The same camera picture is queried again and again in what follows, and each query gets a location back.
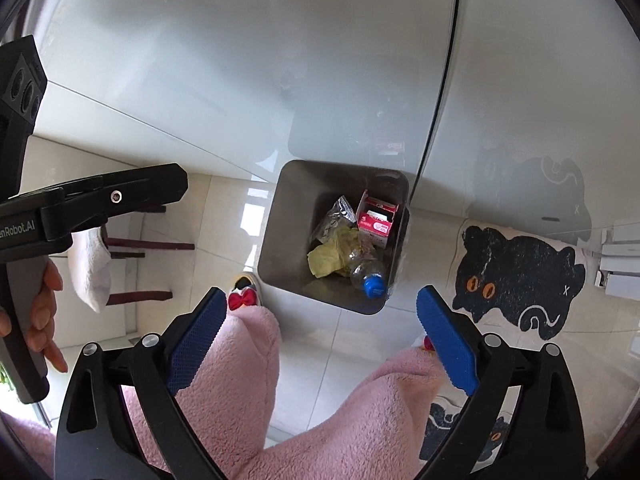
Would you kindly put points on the white cushioned wooden stool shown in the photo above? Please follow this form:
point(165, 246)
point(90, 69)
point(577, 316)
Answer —
point(90, 258)

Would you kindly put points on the red bow slipper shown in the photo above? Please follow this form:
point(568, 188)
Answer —
point(423, 343)
point(244, 293)

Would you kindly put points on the person left hand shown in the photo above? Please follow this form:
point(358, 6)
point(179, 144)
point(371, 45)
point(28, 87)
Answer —
point(40, 335)

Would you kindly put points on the black trash bin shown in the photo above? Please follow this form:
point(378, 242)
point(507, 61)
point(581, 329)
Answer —
point(305, 192)

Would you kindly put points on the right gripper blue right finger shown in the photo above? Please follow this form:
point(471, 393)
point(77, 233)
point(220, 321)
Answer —
point(453, 336)

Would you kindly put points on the black cat floor mat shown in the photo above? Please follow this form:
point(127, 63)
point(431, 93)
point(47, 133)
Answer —
point(531, 283)

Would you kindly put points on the pink white carton box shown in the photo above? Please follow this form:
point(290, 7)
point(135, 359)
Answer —
point(375, 219)

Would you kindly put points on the left red bow slipper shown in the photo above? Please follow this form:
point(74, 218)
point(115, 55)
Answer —
point(244, 293)

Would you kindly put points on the clear plastic bottle blue cap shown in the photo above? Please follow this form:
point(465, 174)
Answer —
point(367, 272)

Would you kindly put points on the right red bow slipper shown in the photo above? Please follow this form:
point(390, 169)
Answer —
point(423, 343)

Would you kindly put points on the yellow paper wrapper front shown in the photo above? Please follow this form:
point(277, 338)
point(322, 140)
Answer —
point(332, 257)

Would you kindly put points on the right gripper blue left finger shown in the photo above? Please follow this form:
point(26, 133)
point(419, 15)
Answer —
point(189, 337)

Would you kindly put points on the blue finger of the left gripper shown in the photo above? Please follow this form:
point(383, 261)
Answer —
point(90, 202)

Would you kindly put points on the pink fleece left leg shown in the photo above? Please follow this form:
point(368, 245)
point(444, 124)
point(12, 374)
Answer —
point(231, 399)

